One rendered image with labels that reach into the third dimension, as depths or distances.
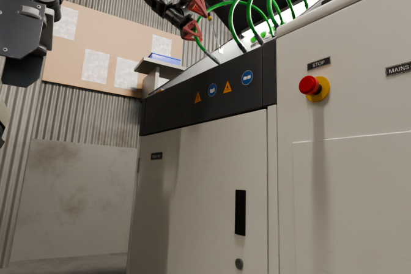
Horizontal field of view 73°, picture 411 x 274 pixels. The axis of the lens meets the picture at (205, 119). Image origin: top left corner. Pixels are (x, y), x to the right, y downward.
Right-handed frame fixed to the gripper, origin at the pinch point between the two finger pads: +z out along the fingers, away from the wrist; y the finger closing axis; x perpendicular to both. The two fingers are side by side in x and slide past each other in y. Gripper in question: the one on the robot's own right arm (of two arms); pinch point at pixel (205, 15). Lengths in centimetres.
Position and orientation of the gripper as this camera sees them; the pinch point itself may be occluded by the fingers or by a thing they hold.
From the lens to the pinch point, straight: 107.4
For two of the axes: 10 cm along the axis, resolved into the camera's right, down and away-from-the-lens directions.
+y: 6.8, -6.0, 4.2
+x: -3.9, 1.9, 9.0
